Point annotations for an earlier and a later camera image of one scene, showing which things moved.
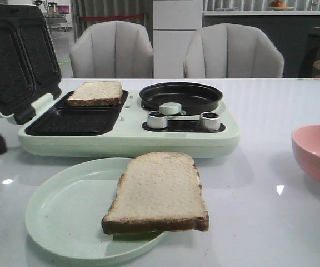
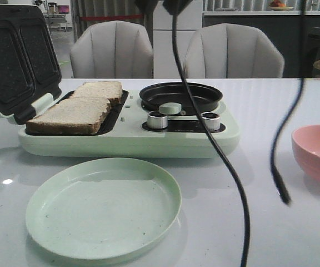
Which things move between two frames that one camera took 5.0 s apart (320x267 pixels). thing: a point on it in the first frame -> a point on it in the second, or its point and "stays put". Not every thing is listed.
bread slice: x=97 y=93 stays put
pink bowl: x=315 y=147 stays put
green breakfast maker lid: x=24 y=67 stays put
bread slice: x=158 y=192 -> x=73 y=115
